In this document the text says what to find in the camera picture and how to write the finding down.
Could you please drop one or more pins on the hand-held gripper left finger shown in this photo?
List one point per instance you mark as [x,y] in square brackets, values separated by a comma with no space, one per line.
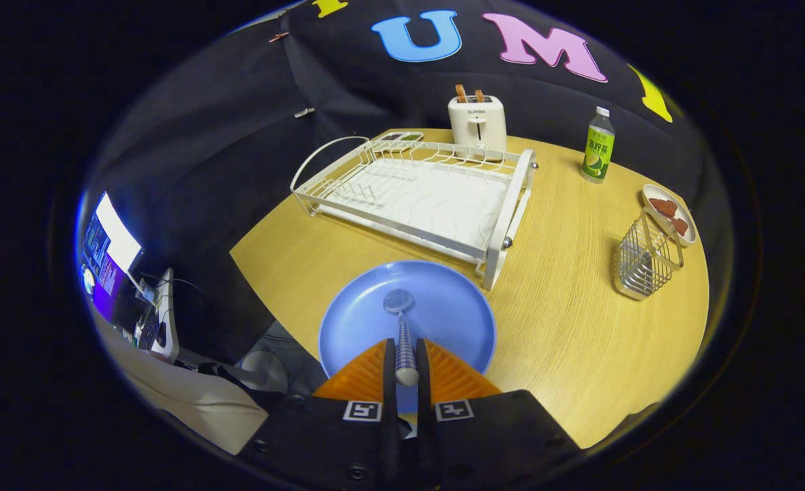
[389,436]

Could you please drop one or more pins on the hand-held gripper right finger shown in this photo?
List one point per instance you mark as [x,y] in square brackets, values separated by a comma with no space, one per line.
[424,436]

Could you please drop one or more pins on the blue plate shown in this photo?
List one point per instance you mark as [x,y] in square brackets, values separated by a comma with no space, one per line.
[450,307]

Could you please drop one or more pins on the small white dish with snacks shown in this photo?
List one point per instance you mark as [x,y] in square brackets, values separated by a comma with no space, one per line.
[665,208]

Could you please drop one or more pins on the person's beige clothing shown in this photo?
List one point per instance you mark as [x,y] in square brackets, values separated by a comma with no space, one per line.
[191,402]

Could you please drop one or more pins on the white device stand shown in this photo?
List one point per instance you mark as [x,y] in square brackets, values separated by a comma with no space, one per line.
[165,320]

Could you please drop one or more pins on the white compartment seasoning tray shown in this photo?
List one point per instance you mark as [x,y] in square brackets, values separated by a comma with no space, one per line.
[399,139]

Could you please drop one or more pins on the white toaster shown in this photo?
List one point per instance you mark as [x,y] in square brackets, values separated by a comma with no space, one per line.
[477,126]

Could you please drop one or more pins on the green tea bottle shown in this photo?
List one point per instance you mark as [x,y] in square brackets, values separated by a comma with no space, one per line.
[598,150]

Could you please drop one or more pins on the metal clip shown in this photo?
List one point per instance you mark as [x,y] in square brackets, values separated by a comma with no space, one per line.
[303,112]

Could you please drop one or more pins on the computer monitor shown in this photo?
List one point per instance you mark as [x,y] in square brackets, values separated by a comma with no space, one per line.
[116,239]

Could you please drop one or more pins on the pink clip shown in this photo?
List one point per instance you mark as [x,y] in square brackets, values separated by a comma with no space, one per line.
[280,36]

